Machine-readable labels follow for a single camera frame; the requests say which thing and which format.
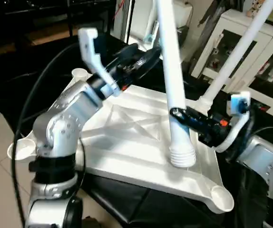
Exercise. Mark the white glass door cabinet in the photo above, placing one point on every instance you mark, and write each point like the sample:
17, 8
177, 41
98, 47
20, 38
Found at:
265, 61

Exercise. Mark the white plastic table top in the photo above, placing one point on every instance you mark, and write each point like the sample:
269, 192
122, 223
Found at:
127, 142

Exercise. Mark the colourful background box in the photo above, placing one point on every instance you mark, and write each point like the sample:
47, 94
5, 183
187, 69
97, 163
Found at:
148, 35

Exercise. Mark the black work surface mat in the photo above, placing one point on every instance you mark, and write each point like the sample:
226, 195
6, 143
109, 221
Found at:
127, 206

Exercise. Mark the white plastic table leg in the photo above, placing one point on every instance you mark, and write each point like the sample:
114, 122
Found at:
241, 47
172, 57

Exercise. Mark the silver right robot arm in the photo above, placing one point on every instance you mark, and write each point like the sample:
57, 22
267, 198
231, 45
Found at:
265, 161

